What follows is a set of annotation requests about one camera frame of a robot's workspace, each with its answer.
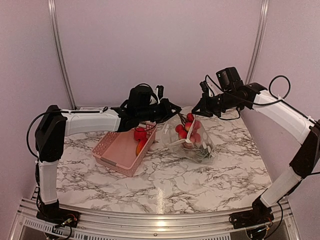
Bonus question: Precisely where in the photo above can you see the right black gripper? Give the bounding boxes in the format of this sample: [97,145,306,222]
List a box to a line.
[191,89,242,118]

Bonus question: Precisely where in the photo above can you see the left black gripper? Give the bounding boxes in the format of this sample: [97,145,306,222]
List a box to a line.
[137,98,182,124]

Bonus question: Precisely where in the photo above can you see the red cherry bunch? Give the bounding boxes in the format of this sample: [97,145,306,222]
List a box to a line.
[175,112,202,150]

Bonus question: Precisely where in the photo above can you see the clear zip top bag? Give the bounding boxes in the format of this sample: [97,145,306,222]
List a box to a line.
[160,112,217,164]

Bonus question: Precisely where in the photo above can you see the green toy pepper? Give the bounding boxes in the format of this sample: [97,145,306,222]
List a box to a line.
[193,148,213,161]

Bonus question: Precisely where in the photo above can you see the red toy ball fruit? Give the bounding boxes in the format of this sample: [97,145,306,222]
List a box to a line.
[133,127,147,142]

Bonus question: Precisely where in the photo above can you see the pink perforated plastic basket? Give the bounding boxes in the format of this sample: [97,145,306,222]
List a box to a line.
[91,122,157,177]

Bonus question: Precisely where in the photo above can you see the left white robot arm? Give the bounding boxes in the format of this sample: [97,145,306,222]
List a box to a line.
[34,83,182,223]

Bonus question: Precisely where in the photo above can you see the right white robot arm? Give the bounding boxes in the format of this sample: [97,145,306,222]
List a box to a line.
[192,67,320,224]

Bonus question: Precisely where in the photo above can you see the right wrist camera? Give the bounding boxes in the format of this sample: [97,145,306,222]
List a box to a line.
[199,80,215,97]

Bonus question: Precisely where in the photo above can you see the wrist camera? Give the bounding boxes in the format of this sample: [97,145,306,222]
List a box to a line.
[199,80,215,97]
[154,85,164,104]

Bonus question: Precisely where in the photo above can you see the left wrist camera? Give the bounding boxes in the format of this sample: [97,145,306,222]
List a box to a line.
[154,85,164,104]

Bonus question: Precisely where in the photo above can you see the right aluminium corner post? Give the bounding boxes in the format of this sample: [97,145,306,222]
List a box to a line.
[245,0,270,84]

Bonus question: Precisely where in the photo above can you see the aluminium corner post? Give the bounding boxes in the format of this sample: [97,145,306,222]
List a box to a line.
[245,0,270,84]
[47,0,77,110]

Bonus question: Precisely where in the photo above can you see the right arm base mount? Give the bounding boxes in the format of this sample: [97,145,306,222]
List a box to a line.
[229,209,274,229]

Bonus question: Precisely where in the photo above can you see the aluminium front frame rail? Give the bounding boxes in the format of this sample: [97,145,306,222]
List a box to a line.
[9,197,301,240]

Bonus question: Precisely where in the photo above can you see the left aluminium corner post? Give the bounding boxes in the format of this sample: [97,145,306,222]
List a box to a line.
[47,0,77,110]

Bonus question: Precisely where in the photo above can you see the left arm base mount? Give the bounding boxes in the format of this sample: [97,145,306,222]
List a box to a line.
[36,207,80,228]

